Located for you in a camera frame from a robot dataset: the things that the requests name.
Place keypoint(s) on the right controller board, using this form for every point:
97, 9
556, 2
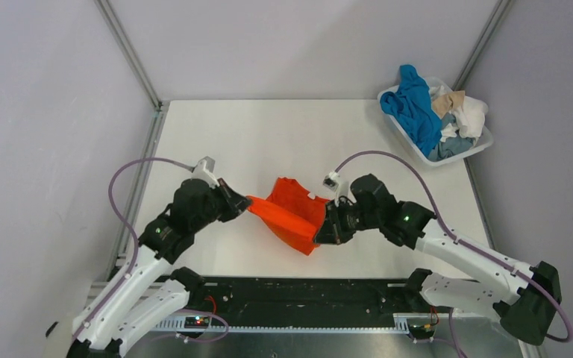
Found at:
424, 332

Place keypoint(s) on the controller board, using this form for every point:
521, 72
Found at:
424, 332
196, 322

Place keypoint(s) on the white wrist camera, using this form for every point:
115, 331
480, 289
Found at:
339, 186
203, 170

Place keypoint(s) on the grey-blue t shirt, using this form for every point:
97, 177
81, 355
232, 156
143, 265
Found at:
452, 142

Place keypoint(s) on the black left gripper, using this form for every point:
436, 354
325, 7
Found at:
236, 203

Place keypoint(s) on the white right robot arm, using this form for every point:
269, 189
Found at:
523, 298

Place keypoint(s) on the orange t shirt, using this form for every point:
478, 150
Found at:
292, 213

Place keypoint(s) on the white t shirt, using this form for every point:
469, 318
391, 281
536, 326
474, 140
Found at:
471, 116

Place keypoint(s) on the beige t shirt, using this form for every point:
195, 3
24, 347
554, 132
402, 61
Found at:
448, 102

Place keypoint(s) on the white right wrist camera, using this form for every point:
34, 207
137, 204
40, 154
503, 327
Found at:
339, 186

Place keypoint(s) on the blue t shirt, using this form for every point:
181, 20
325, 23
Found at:
411, 106

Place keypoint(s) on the aluminium frame rail left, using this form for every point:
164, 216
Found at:
137, 125

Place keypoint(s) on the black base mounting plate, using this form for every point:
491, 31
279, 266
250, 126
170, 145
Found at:
307, 302

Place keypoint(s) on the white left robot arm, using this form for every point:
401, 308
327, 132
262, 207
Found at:
148, 288

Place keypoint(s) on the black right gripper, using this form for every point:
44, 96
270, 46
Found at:
333, 230

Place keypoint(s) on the left controller board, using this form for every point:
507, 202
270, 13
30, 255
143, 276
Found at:
196, 322

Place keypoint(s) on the white slotted cable duct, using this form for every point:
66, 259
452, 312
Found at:
177, 324

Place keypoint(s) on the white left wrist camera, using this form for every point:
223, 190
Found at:
203, 170

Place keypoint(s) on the white laundry basket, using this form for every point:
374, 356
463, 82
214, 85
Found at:
485, 141

